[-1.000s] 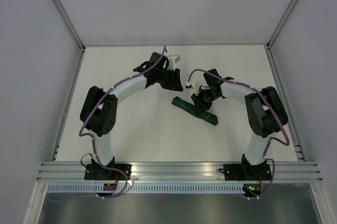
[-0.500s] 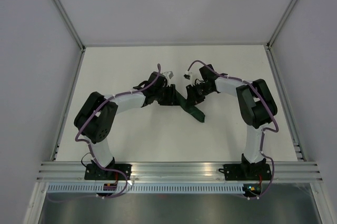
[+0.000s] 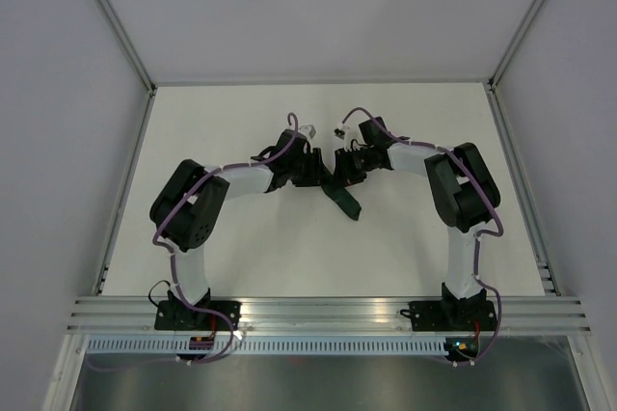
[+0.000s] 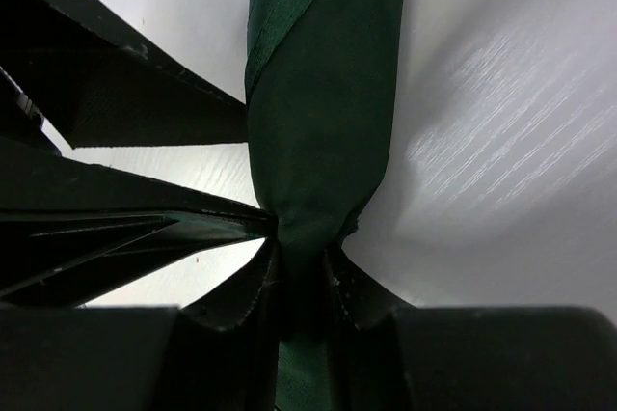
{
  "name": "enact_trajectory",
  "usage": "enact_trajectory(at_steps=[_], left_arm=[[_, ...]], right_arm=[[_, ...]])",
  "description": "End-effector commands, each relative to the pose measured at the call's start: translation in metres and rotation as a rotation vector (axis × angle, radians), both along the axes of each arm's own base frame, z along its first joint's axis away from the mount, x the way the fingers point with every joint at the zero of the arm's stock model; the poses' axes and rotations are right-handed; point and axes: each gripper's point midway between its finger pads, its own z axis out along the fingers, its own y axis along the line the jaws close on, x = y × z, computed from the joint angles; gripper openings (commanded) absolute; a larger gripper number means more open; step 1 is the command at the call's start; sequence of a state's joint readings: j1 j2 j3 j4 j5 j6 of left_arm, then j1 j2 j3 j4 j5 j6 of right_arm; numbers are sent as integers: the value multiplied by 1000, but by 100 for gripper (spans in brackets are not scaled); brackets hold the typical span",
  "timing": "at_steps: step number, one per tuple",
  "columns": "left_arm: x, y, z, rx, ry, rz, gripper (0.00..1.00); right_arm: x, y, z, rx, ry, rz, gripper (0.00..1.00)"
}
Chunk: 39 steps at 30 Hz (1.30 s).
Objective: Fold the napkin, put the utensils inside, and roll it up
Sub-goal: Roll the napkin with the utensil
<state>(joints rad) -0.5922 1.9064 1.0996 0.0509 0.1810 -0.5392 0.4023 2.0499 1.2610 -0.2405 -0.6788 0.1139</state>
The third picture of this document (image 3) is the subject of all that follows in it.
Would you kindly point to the left aluminium frame post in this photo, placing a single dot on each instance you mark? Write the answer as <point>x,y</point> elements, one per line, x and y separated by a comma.
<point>126,44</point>

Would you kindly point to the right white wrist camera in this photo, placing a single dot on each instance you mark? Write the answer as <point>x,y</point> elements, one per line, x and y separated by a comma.
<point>345,134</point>

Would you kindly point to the right aluminium frame post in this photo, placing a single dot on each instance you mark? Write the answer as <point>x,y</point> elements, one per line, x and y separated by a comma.
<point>530,16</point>

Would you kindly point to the aluminium frame post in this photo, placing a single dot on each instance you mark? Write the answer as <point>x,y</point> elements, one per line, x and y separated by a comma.
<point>530,16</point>
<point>126,44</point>

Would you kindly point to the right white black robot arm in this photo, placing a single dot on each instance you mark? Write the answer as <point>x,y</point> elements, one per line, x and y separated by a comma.
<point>465,197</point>

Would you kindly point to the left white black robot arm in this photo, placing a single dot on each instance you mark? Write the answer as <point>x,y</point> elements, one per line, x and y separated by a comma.
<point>186,211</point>

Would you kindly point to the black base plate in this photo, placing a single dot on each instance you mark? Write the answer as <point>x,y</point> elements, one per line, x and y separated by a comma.
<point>173,315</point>
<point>437,316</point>

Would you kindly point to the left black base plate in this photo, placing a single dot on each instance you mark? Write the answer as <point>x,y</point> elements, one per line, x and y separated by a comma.
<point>173,315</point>

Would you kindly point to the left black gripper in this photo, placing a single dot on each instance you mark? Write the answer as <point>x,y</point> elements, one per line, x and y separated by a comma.
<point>314,177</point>

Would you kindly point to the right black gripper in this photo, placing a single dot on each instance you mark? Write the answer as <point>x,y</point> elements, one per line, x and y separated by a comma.
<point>343,169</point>

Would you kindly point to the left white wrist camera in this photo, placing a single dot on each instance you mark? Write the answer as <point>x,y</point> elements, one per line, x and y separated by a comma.
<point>308,131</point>

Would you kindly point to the aluminium mounting rail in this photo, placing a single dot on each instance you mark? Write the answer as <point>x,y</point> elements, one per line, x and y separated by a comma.
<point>277,316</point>

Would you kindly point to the white slotted cable duct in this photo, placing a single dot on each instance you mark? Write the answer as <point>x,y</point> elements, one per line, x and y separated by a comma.
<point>336,345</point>

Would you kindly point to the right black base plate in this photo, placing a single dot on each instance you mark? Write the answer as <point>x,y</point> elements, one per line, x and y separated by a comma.
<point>437,316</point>

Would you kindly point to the dark green cloth napkin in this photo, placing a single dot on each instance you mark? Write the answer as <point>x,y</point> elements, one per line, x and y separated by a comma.
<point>340,196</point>

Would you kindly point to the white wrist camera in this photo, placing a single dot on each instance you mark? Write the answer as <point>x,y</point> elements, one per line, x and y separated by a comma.
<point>345,134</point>
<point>308,131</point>

